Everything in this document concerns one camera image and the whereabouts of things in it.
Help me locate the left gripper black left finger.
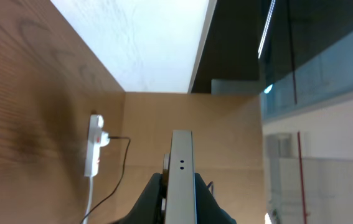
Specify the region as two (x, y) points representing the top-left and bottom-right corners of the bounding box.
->
(109, 173), (163, 224)

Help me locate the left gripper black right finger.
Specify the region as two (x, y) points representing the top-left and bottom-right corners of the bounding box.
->
(195, 173), (237, 224)

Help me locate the Samsung Galaxy smartphone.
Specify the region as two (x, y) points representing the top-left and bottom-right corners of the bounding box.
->
(164, 130), (197, 224)

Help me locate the black charging cable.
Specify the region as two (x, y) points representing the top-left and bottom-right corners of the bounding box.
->
(80, 135), (132, 224)

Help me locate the white charger plug adapter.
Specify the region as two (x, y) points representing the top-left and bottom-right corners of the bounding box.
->
(95, 131), (110, 147)

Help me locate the white power strip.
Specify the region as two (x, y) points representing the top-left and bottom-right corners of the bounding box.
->
(85, 114), (104, 177)

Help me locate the white power strip cord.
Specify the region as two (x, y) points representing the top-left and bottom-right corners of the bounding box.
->
(82, 175), (95, 224)

